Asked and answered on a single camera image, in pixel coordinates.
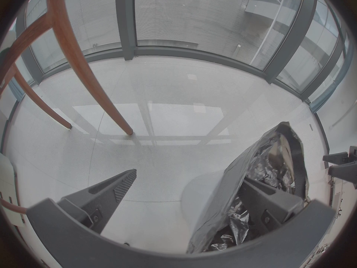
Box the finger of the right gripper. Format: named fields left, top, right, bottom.
left=323, top=151, right=350, bottom=163
left=328, top=162, right=357, bottom=184

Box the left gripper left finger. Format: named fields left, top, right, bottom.
left=57, top=169, right=137, bottom=232

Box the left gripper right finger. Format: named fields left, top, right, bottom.
left=239, top=177, right=308, bottom=233

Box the white trash bin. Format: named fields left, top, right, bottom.
left=181, top=172, right=232, bottom=234

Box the white cushioned wooden chair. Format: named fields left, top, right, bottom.
left=0, top=0, right=134, bottom=136

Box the black plastic bag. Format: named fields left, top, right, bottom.
left=186, top=122, right=311, bottom=255

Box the window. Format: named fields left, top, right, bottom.
left=14, top=0, right=352, bottom=114

